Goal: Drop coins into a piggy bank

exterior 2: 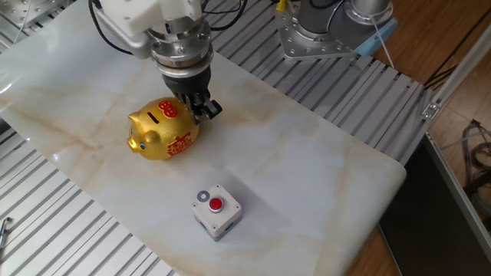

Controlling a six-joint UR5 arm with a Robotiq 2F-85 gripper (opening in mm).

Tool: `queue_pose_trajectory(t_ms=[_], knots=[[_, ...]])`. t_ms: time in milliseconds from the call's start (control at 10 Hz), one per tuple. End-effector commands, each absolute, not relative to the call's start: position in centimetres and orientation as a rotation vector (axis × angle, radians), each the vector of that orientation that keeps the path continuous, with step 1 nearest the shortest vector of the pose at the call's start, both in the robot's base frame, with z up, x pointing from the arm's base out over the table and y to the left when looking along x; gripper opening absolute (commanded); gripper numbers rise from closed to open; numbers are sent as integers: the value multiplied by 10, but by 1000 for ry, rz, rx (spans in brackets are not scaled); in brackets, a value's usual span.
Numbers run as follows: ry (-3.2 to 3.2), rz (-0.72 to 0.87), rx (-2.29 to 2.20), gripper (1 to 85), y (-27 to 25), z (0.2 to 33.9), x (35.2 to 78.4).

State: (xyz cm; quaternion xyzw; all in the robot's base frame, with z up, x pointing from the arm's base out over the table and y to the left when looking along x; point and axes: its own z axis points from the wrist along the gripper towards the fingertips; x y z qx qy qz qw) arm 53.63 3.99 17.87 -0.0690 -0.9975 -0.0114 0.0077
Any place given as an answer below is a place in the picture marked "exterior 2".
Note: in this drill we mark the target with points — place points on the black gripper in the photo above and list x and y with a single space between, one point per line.
188 86

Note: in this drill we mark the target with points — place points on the golden piggy bank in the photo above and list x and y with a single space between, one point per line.
161 130

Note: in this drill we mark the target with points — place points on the dark cabinet panel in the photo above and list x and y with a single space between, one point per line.
422 230

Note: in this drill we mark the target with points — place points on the silver perforated plate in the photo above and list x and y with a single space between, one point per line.
23 9

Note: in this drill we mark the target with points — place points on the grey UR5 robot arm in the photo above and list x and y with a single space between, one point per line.
337 23

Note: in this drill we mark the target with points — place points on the silver corner bracket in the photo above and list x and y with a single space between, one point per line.
430 111

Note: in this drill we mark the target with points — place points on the yellow plug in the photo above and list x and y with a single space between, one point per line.
281 4

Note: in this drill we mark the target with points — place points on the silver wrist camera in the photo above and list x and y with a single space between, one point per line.
134 42

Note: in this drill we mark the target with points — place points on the white red push-button box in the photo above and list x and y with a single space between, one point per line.
220 218

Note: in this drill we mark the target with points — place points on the aluminium frame rail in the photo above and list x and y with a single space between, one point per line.
460 65
460 191

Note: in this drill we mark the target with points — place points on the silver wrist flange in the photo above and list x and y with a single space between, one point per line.
180 50

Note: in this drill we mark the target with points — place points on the white marble board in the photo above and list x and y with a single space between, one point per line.
287 153

